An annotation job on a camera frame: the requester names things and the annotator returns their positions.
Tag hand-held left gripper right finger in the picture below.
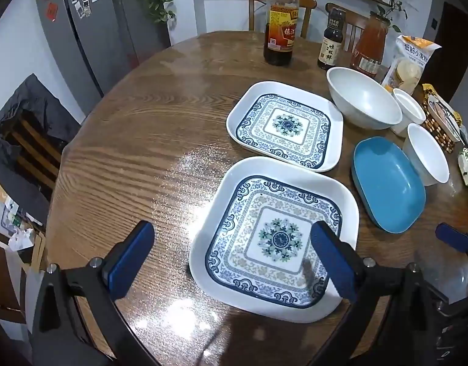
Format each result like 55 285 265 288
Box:
310 220 463 366

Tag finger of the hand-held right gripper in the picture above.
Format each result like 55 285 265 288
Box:
435 222 468 254

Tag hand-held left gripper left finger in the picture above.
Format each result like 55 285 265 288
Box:
31 220 158 366

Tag blue oval dish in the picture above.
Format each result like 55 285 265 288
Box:
351 136 427 234

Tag medium white bowl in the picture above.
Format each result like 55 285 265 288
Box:
402 123 450 187

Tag blue patterned square plate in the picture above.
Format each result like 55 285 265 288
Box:
225 81 344 173
189 156 360 324

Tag small white ramekin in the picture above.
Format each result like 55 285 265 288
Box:
391 88 427 138

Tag large white bowl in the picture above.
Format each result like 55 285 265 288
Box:
326 66 404 130

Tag wooden beaded trivet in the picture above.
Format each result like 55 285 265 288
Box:
422 99 457 154

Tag pile of boxes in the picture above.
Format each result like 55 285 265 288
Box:
0 175 48 271

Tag metal tongs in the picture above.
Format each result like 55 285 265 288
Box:
432 98 462 140

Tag small printed white dish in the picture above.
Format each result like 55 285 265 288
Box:
427 95 463 142

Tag yellow snack packet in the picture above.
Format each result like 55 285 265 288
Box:
420 83 463 130

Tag yellow white flour bag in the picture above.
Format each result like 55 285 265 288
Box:
381 35 442 96

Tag dark grey jacket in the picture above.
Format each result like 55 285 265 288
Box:
0 73 80 218

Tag dark wooden door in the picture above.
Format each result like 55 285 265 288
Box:
436 2 468 103

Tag red tomato sauce jar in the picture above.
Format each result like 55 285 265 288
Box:
350 12 390 81

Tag small dark soy sauce bottle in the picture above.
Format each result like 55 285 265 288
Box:
317 7 346 71

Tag grey refrigerator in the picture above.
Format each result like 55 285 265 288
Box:
34 0 172 100

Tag small leafy plant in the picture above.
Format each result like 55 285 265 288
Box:
375 0 408 33

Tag wooden dining chair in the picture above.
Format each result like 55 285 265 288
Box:
243 0 317 39
325 2 372 52

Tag tall vinegar bottle yellow cap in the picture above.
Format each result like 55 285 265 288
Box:
263 0 299 66

